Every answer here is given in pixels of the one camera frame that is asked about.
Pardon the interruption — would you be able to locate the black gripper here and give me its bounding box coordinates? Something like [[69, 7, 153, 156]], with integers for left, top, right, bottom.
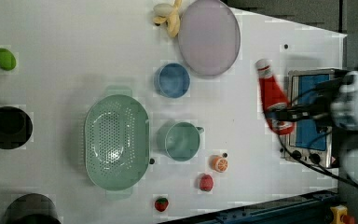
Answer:
[[304, 68, 352, 127]]

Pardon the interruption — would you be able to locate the red felt ketchup bottle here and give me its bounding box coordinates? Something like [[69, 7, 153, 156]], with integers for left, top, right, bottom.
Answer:
[[255, 59, 295, 135]]

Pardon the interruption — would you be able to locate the green strainer basket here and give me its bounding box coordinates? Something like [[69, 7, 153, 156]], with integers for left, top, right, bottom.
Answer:
[[84, 86, 150, 200]]

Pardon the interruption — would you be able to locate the toy orange slice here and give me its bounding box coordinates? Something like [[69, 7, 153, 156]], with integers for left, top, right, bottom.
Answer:
[[212, 156, 228, 173]]

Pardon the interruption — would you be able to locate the lavender round plate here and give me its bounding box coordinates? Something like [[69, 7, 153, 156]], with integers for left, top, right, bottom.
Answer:
[[178, 0, 241, 76]]

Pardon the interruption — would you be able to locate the red toy apple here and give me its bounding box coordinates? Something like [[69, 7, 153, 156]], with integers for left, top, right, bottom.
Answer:
[[199, 174, 213, 192]]

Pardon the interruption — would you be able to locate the blue bowl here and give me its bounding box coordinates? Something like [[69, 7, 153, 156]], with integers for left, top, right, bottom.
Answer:
[[154, 63, 190, 99]]

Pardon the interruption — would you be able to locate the yellow toy banana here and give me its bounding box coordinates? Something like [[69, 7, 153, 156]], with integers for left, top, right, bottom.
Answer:
[[153, 0, 182, 37]]

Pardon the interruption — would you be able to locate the red toy strawberry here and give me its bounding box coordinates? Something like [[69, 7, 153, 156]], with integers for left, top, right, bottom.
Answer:
[[154, 197, 169, 212]]

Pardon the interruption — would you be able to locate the dark grey pot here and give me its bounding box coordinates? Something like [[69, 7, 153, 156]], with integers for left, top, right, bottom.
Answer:
[[2, 193, 62, 224]]

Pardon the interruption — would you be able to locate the black bowl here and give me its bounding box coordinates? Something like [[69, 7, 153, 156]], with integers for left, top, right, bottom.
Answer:
[[0, 106, 34, 150]]

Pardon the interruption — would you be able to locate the green toy lime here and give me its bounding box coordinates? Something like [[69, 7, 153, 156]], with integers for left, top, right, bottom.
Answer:
[[0, 48, 17, 71]]

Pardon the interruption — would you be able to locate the black cable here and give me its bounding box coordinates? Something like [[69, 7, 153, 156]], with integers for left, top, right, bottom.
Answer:
[[276, 133, 358, 203]]

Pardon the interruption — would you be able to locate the blue metal frame rail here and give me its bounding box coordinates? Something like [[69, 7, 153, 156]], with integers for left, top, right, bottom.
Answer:
[[160, 190, 339, 224]]

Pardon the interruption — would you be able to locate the green cup with handle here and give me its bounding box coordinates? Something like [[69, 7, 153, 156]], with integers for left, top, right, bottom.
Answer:
[[157, 121, 204, 161]]

